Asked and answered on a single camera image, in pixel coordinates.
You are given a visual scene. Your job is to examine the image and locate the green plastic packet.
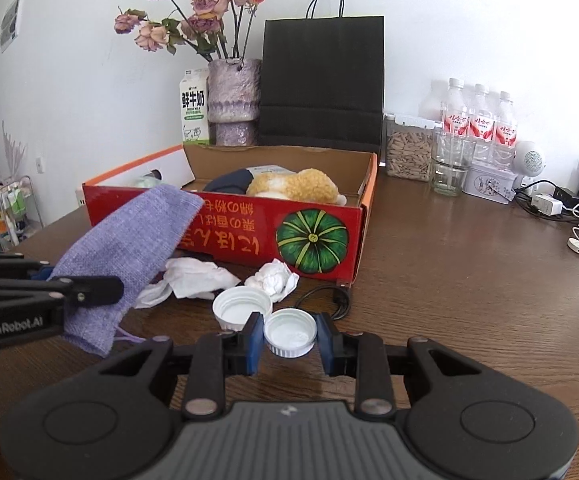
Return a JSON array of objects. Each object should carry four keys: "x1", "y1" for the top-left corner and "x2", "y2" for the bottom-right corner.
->
[{"x1": 132, "y1": 170, "x2": 165, "y2": 189}]

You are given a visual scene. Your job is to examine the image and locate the clear jar of seeds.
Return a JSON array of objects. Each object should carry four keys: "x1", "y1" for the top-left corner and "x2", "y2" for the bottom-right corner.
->
[{"x1": 383, "y1": 114, "x2": 440, "y2": 182}]

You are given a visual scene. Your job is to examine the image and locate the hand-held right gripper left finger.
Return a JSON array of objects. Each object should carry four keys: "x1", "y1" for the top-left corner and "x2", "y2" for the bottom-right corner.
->
[{"x1": 98, "y1": 312, "x2": 266, "y2": 420}]

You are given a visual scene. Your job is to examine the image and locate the yellow plush toy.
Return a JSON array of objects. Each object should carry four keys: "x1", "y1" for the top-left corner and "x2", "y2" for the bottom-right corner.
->
[{"x1": 246, "y1": 169, "x2": 347, "y2": 207}]

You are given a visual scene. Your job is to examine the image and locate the black paper bag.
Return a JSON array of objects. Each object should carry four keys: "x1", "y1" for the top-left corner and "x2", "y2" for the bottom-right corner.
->
[{"x1": 257, "y1": 0, "x2": 385, "y2": 165}]

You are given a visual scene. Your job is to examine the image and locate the black power adapter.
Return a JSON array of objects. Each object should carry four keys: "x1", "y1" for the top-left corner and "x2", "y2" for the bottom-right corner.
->
[{"x1": 553, "y1": 186, "x2": 579, "y2": 208}]

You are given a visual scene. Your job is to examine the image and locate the white round speaker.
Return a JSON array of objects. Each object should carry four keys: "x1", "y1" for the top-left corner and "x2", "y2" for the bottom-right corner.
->
[{"x1": 512, "y1": 139, "x2": 546, "y2": 186}]

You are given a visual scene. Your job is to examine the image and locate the wire storage rack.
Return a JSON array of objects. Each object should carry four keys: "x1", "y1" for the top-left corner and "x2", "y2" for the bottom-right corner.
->
[{"x1": 0, "y1": 175, "x2": 45, "y2": 253}]

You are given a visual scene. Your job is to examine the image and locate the white printed tin box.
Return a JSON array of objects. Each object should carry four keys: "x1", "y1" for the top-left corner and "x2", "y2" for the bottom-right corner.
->
[{"x1": 462, "y1": 161, "x2": 517, "y2": 205}]

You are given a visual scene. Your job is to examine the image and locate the wall poster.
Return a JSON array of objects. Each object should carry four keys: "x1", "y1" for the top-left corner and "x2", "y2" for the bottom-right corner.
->
[{"x1": 0, "y1": 0, "x2": 25, "y2": 53}]

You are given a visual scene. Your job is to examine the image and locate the flat crumpled white tissue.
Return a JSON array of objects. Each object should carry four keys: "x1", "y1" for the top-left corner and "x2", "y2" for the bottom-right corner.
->
[{"x1": 134, "y1": 257, "x2": 243, "y2": 309}]

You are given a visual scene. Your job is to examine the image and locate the white plastic packet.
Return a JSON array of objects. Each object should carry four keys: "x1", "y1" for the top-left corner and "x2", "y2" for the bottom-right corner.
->
[{"x1": 242, "y1": 164, "x2": 290, "y2": 177}]

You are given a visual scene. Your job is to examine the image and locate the dried pink flower bouquet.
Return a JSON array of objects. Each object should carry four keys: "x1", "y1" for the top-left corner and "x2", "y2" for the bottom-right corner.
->
[{"x1": 114, "y1": 0, "x2": 268, "y2": 63}]

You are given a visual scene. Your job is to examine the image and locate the white plastic bottle cap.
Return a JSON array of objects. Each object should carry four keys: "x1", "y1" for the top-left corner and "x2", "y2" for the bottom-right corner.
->
[
  {"x1": 264, "y1": 308, "x2": 317, "y2": 359},
  {"x1": 212, "y1": 286, "x2": 273, "y2": 332}
]

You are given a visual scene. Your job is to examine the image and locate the dark blue cloth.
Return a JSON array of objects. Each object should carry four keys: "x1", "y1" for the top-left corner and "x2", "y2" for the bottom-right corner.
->
[{"x1": 203, "y1": 170, "x2": 255, "y2": 195}]

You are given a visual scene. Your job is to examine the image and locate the dried purple grass sprig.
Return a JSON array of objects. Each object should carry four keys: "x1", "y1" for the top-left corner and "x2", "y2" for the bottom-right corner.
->
[{"x1": 0, "y1": 120, "x2": 28, "y2": 181}]

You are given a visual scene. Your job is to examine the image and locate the clear drinking glass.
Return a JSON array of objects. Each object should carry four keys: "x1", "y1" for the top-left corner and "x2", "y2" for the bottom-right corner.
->
[
  {"x1": 435, "y1": 132, "x2": 476, "y2": 168},
  {"x1": 430, "y1": 157, "x2": 467, "y2": 197}
]

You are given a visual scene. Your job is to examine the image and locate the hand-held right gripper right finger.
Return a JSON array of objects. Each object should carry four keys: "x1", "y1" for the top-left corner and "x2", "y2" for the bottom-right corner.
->
[{"x1": 314, "y1": 312, "x2": 475, "y2": 419}]

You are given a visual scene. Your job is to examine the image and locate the black cable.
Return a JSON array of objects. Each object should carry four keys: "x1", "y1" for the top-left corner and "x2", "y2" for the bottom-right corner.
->
[{"x1": 294, "y1": 280, "x2": 354, "y2": 322}]

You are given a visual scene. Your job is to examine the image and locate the purple speckled vase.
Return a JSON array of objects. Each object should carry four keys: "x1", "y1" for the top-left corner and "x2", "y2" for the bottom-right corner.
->
[{"x1": 206, "y1": 58, "x2": 262, "y2": 147}]

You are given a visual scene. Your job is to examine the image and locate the red label water bottle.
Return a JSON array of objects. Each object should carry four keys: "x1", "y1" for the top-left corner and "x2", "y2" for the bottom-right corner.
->
[
  {"x1": 492, "y1": 91, "x2": 519, "y2": 162},
  {"x1": 442, "y1": 78, "x2": 471, "y2": 137},
  {"x1": 469, "y1": 83, "x2": 494, "y2": 147}
]

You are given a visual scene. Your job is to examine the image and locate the red orange cardboard box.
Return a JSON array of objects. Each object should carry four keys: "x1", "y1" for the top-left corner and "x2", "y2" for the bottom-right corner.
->
[{"x1": 80, "y1": 144, "x2": 379, "y2": 283}]

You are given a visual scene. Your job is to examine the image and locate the white charger plug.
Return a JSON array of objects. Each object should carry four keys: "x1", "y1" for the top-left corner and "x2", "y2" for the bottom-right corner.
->
[{"x1": 532, "y1": 194, "x2": 563, "y2": 217}]

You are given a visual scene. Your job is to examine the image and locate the balled white tissue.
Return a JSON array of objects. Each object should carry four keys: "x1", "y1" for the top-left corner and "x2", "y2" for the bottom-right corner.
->
[{"x1": 244, "y1": 258, "x2": 300, "y2": 303}]

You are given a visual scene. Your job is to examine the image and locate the purple knitted cloth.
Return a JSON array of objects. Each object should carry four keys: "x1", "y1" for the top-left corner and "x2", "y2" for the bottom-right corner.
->
[{"x1": 48, "y1": 183, "x2": 205, "y2": 358}]

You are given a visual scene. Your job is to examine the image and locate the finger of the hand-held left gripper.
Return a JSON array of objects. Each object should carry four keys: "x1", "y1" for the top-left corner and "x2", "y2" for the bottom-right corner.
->
[
  {"x1": 0, "y1": 275, "x2": 125, "y2": 308},
  {"x1": 0, "y1": 250, "x2": 53, "y2": 281}
]

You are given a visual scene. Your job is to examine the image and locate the white green milk carton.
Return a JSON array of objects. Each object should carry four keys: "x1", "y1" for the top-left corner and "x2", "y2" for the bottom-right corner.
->
[{"x1": 178, "y1": 67, "x2": 210, "y2": 147}]

